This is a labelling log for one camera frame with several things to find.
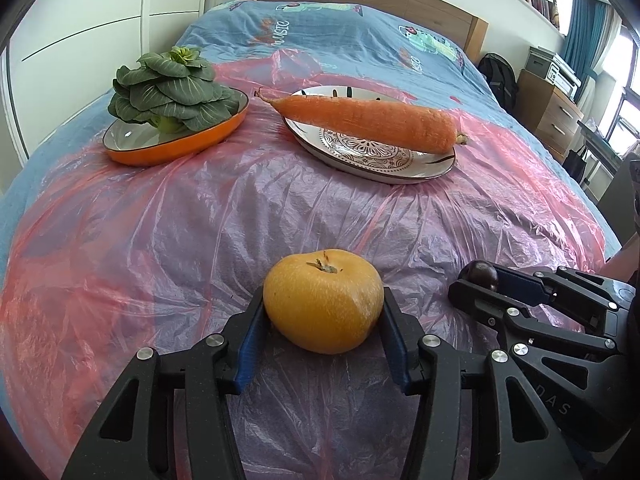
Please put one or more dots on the orange oval dish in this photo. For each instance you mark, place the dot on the orange oval dish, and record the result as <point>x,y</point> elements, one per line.
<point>165,153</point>

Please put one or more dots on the large orange carrot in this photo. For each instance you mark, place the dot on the large orange carrot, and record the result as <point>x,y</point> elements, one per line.
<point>375,120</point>

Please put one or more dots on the white printer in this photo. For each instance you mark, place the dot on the white printer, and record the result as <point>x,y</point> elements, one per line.
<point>552,72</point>

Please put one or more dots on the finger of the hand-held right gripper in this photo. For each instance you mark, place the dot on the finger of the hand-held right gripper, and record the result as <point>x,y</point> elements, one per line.
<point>520,282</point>
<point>475,300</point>

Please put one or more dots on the yellow pear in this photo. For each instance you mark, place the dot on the yellow pear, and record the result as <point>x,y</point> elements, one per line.
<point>322,305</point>

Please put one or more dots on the patterned white plate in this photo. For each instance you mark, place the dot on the patterned white plate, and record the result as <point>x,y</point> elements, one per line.
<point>380,161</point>

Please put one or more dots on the pink plastic sheet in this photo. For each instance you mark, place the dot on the pink plastic sheet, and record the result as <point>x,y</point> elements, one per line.
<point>175,240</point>

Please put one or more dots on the wooden drawer cabinet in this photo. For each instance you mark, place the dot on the wooden drawer cabinet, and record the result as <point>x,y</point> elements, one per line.
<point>547,115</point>

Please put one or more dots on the black backpack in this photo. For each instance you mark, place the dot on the black backpack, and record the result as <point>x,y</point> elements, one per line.
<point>500,80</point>

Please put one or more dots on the window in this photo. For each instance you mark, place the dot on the window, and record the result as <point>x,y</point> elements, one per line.
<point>625,85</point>

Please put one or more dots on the glass desk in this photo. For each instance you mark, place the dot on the glass desk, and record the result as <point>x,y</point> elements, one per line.
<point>600,137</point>

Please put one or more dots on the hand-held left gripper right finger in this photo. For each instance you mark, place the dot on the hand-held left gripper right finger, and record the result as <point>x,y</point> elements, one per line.
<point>400,355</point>

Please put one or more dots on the teal curtain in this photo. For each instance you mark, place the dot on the teal curtain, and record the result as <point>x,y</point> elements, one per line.
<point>585,35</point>

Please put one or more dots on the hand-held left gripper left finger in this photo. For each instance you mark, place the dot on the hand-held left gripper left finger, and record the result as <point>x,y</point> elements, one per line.
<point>247,355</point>

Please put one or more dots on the white wardrobe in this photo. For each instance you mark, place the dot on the white wardrobe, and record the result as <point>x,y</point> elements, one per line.
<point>75,20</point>

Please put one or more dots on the grey chair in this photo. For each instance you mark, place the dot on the grey chair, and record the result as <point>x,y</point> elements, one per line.
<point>620,210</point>

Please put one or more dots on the green bok choy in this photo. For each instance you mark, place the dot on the green bok choy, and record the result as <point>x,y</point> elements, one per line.
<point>165,90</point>

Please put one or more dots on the small dark grape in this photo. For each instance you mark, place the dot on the small dark grape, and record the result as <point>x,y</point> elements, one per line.
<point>480,272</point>

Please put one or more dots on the navy shopping bag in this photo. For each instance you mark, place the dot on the navy shopping bag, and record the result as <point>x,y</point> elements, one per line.
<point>577,165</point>

